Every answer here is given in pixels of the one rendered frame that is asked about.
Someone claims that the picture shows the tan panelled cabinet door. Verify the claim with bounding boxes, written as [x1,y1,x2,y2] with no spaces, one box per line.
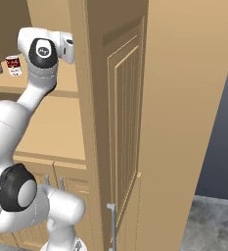
[68,0,150,251]

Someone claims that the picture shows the tan wooden cabinet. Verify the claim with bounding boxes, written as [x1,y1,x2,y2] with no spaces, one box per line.
[0,0,228,251]

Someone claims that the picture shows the tan cupboard door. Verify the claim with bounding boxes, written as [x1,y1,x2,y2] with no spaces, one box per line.
[0,156,59,251]
[52,161,94,251]

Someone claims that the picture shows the grey bar door handle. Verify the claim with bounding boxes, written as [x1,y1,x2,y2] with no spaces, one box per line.
[106,202,117,251]

